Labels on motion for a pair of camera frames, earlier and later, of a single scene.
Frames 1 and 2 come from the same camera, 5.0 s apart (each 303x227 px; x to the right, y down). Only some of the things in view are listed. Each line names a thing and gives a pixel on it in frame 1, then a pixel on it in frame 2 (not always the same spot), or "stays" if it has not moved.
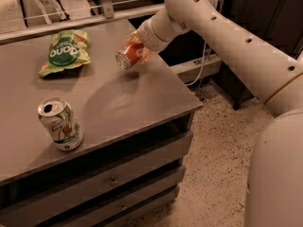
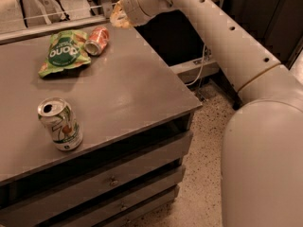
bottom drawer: x=148 y=210 stays
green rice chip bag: x=67 y=49 stays
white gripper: x=148 y=37 -> x=132 y=7
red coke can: x=129 y=55 -> x=97 y=41
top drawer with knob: x=78 y=194 stays
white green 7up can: x=61 y=123 stays
